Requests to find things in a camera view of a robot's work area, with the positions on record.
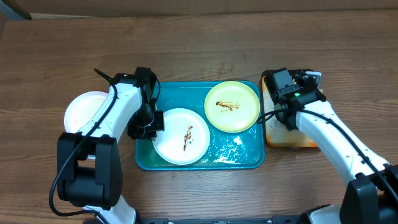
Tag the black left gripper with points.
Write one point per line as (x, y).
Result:
(135, 133)

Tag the white plate with sauce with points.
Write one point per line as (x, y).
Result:
(185, 138)

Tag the pale pink plate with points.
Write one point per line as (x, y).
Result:
(82, 109)

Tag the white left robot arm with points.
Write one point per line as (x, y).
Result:
(89, 174)

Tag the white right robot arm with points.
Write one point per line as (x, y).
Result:
(371, 182)

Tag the black soapy water tray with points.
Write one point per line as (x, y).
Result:
(276, 134)

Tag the teal plastic tray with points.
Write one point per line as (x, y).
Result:
(244, 150)

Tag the yellow plate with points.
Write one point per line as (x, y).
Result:
(232, 106)

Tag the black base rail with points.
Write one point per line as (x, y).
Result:
(278, 219)

